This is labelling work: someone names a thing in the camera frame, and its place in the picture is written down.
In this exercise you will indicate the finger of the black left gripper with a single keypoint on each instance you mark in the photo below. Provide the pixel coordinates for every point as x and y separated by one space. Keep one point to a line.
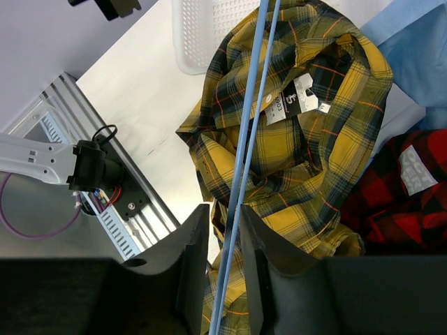
112 9

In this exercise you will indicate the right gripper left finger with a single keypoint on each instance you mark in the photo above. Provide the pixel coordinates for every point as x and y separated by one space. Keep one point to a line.
168 280

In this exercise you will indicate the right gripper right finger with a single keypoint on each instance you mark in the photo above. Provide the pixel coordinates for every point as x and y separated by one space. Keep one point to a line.
287 289

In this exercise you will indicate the light blue wire hanger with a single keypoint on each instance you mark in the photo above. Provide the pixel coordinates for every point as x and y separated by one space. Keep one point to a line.
244 150

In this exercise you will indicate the yellow plaid shirt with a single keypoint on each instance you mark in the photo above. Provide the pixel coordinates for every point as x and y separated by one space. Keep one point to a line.
324 86

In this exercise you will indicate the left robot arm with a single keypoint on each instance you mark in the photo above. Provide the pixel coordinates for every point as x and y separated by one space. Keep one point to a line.
82 167

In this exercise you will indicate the red black plaid shirt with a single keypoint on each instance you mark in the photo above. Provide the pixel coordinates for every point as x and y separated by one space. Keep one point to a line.
398 206

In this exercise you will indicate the light blue shirt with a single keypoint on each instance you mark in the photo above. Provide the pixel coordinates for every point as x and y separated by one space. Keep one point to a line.
411 35

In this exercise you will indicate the white plastic basket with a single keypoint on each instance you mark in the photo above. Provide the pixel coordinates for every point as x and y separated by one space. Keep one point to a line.
199 26

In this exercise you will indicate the white slotted cable duct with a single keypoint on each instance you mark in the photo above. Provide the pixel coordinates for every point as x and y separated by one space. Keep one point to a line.
112 206

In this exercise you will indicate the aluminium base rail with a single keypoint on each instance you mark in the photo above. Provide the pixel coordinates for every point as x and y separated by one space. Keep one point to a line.
42 214

